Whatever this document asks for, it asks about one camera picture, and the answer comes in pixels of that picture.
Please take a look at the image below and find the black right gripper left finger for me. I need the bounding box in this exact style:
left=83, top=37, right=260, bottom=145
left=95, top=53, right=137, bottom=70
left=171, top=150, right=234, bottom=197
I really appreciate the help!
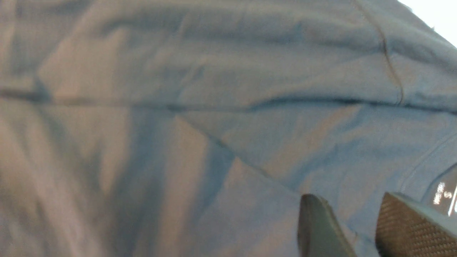
left=298, top=194, right=356, bottom=257

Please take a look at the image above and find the dark gray long-sleeve shirt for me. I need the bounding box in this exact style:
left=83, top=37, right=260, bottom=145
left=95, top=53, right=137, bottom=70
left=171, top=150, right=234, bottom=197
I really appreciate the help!
left=1, top=0, right=456, bottom=257

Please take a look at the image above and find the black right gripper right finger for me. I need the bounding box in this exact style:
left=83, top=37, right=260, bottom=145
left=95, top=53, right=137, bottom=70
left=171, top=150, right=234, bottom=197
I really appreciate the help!
left=375, top=192, right=457, bottom=257

